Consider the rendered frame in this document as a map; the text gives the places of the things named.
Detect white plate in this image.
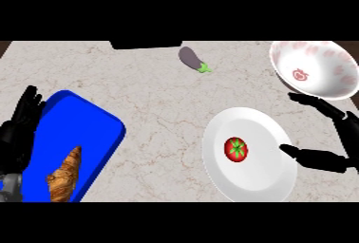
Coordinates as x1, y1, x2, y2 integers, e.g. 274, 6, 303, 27
201, 106, 299, 203

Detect black appliance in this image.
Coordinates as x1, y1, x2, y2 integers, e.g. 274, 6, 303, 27
110, 41, 184, 50

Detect blue tray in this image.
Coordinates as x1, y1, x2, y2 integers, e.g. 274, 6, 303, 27
0, 89, 128, 203

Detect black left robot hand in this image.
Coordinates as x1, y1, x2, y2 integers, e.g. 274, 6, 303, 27
0, 84, 48, 177

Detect white bowl with red print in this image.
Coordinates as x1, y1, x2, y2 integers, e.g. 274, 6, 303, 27
268, 41, 359, 102

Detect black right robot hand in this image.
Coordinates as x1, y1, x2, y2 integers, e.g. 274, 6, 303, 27
280, 91, 359, 175

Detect red tomato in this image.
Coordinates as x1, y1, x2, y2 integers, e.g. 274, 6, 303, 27
224, 136, 250, 163

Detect brown croissant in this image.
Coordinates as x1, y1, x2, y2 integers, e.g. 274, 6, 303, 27
45, 145, 85, 203

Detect purple eggplant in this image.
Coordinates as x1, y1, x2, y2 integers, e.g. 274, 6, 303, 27
178, 46, 213, 74

